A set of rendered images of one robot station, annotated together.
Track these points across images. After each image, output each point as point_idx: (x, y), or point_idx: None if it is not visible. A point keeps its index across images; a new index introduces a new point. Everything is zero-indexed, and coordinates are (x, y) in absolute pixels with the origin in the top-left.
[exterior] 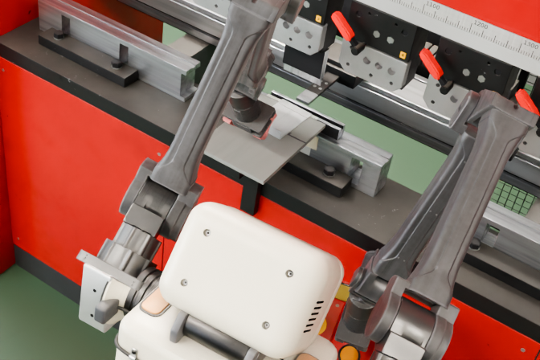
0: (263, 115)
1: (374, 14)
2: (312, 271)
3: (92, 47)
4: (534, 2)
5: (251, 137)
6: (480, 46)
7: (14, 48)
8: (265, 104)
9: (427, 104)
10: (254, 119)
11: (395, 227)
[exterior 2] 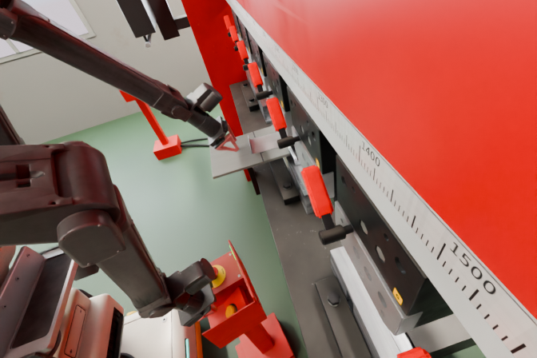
0: (216, 134)
1: (268, 63)
2: None
3: (252, 91)
4: (310, 17)
5: (239, 149)
6: (301, 98)
7: (231, 89)
8: (221, 128)
9: (297, 156)
10: (211, 136)
11: (299, 244)
